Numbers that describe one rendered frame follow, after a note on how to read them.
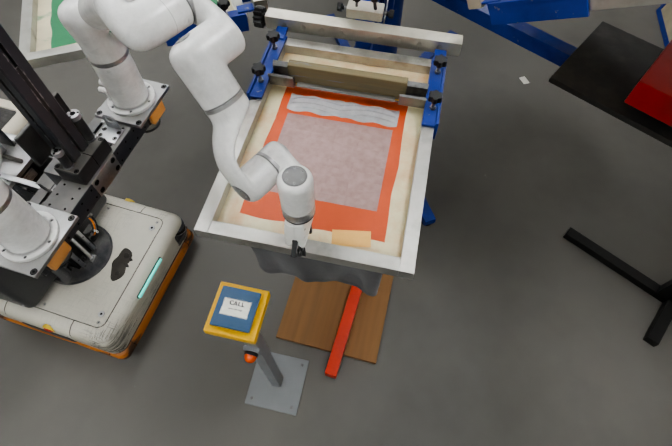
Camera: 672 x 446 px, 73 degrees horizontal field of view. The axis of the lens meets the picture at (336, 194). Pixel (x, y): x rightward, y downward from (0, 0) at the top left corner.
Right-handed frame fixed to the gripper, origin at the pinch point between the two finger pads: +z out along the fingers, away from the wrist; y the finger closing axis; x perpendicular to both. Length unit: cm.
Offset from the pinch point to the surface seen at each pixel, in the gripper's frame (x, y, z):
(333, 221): 5.7, -10.3, 6.4
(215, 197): -27.2, -8.8, 3.0
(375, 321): 24, -14, 100
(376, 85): 9, -56, -1
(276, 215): -10.2, -8.8, 6.4
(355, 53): -1, -74, 3
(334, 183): 3.3, -22.6, 6.4
